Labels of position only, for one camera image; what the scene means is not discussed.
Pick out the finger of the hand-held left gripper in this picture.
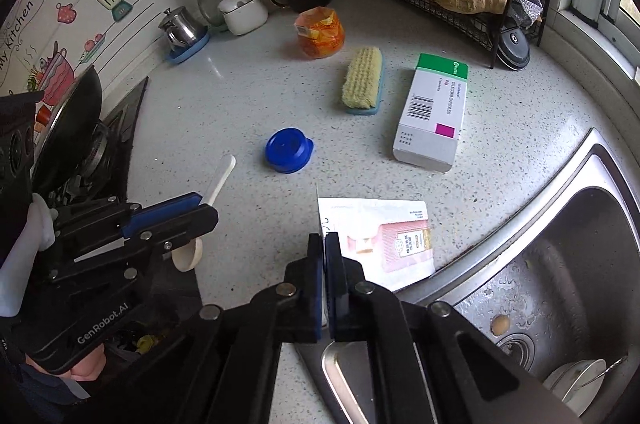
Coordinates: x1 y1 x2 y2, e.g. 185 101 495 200
52 191 204 240
47 205 220 286

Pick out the black gas stove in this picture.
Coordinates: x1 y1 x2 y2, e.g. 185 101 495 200
50 75 203 305

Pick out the orange plastic packet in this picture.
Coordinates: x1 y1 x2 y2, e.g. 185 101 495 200
293 6 346 61

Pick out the white ceramic bowl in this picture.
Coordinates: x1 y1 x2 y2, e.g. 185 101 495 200
542 358 628 417

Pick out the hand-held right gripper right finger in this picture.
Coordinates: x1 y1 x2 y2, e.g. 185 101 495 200
325 232 571 424

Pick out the white and green medicine box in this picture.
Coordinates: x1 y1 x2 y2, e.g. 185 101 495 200
391 52 472 173

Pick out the small steel teapot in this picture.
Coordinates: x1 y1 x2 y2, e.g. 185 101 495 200
158 5 207 50

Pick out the person's left hand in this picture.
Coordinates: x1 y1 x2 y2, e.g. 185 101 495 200
69 345 109 386

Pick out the blue plastic lid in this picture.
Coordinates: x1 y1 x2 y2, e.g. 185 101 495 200
264 127 316 175

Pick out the blue saucer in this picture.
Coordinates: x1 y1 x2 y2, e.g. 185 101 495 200
165 26 211 66

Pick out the yellow scrub brush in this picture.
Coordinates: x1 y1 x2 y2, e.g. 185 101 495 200
341 45 386 116

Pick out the white and pink packet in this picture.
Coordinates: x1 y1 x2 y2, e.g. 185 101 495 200
316 196 435 292

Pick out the stainless steel sink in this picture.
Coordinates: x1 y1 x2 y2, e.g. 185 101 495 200
295 127 640 424

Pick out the kitchen wall sticker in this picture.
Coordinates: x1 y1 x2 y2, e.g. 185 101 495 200
0 0 151 130

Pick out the large black wok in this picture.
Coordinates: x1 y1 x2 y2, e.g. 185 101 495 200
30 64 106 195

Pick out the white ceramic sugar jar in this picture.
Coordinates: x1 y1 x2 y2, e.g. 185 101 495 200
218 0 270 36

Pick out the white plastic spoon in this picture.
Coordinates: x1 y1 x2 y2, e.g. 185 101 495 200
171 154 237 273

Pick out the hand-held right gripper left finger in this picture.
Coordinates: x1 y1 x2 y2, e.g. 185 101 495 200
115 233 326 424

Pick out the person's left forearm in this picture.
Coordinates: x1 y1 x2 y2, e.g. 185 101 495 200
0 329 101 424

